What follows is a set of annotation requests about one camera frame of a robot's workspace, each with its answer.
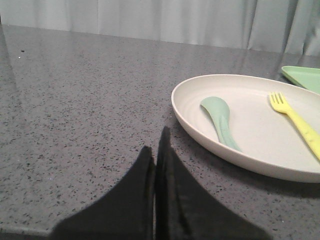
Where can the light green tray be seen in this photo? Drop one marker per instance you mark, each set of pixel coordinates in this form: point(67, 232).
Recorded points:
point(304, 77)

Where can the white curtain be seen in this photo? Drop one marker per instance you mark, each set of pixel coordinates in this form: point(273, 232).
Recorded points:
point(289, 26)

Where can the beige round plate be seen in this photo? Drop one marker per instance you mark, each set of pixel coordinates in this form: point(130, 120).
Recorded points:
point(269, 143)

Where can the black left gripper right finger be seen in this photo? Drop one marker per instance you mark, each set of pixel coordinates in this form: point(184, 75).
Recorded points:
point(186, 211)

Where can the yellow plastic fork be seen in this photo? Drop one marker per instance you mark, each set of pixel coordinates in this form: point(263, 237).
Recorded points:
point(310, 136)

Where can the teal green spoon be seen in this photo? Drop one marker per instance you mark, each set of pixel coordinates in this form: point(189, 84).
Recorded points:
point(219, 112)

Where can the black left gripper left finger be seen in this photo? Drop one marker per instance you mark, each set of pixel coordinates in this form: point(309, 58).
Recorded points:
point(124, 213)

